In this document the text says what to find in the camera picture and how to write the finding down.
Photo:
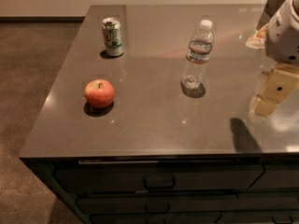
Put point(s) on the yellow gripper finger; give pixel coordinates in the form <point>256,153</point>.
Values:
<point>274,88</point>

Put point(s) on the clear plastic water bottle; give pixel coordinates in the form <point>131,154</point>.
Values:
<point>197,55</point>

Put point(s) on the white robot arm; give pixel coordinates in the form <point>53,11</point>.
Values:
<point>281,43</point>

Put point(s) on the green 7up soda can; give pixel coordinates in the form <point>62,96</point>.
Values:
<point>112,34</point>

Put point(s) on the snack bag on counter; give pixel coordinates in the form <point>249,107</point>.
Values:
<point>257,41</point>

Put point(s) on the dark cabinet right drawer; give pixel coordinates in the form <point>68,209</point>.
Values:
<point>278,177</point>

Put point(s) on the dark cabinet bottom drawer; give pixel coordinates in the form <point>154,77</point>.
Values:
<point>281,217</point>

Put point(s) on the red apple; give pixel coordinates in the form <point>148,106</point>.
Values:
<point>99,93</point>

